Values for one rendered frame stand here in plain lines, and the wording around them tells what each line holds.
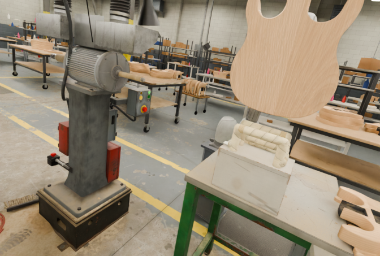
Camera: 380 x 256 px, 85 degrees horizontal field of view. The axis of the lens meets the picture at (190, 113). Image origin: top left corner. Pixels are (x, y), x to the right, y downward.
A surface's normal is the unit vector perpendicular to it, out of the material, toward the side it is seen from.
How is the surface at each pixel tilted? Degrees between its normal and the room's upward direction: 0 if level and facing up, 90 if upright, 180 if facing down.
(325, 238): 0
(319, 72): 92
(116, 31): 90
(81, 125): 90
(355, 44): 90
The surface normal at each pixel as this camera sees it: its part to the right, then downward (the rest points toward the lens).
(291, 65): -0.52, 0.18
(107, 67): 0.79, 0.23
